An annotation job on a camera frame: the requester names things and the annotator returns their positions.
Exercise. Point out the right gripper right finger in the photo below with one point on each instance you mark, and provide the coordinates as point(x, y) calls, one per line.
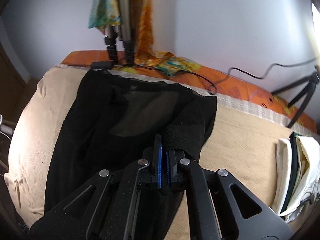
point(220, 206)

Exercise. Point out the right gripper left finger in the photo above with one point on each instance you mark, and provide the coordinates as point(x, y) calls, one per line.
point(104, 207)

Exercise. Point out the black t-shirt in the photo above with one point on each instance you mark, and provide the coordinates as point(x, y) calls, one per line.
point(113, 122)

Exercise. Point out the stack of folded white clothes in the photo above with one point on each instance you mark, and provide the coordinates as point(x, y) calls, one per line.
point(297, 162)

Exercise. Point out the beige blanket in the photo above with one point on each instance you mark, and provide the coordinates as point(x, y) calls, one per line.
point(232, 146)

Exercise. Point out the orange patterned bed sheet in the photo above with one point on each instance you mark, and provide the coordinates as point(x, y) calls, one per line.
point(232, 87)

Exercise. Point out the white clip lamp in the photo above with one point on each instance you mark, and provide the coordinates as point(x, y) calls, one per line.
point(7, 127)

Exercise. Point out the silver folded tripod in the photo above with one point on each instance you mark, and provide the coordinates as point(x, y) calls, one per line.
point(123, 31)

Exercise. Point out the orange patterned scarf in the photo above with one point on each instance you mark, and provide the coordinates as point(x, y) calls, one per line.
point(106, 12)

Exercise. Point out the black ring light tripod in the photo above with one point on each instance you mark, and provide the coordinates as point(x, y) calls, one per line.
point(307, 92)

